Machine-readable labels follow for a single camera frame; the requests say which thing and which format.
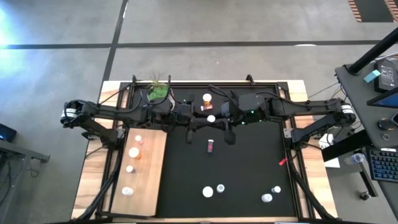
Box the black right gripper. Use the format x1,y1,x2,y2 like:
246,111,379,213
212,91,241,146

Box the black computer keyboard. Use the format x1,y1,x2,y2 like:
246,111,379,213
366,146,398,184

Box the black device with blue light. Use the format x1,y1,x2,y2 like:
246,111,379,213
0,123,18,143

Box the black aluminium table frame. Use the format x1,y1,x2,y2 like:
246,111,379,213
70,73,338,222

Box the clear plastic water bottle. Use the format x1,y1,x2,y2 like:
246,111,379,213
343,152,366,166

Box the orange bottle with orange capsules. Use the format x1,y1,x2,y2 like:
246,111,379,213
201,185,215,198

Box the black power adapter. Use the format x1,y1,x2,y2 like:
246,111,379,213
374,59,397,93

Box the grey side desk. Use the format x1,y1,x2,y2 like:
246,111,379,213
0,139,50,200

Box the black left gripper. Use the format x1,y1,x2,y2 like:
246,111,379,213
178,94,210,145

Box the wooden shelf board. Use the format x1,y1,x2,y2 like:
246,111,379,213
110,128,168,218

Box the black table mat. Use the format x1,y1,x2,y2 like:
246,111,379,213
129,83,297,218

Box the light blue small box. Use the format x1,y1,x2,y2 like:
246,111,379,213
363,69,382,84

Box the dark screen with blue glow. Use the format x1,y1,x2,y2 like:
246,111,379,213
366,90,398,109

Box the black monitor pole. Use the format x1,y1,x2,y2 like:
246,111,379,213
347,27,398,75

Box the green spiky plant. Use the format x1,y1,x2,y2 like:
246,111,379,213
146,70,170,101

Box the black computer mouse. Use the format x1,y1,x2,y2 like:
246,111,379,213
377,118,395,131

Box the white paper sheet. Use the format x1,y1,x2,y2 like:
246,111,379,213
318,133,341,169

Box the orange pill bottle white cap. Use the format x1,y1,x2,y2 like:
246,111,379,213
128,146,143,161

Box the dark grey desk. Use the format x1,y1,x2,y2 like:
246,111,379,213
334,55,398,224

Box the black floor mat orange stripes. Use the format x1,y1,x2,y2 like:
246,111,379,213
347,0,398,23

